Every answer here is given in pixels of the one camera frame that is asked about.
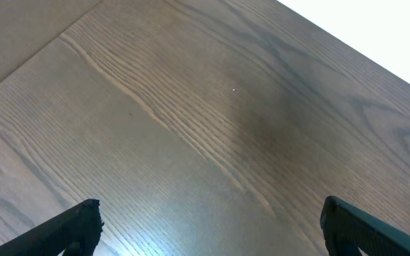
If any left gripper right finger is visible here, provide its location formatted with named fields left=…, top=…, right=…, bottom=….
left=320, top=196, right=410, bottom=255

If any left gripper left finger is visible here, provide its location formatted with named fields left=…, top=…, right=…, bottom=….
left=0, top=199, right=104, bottom=256

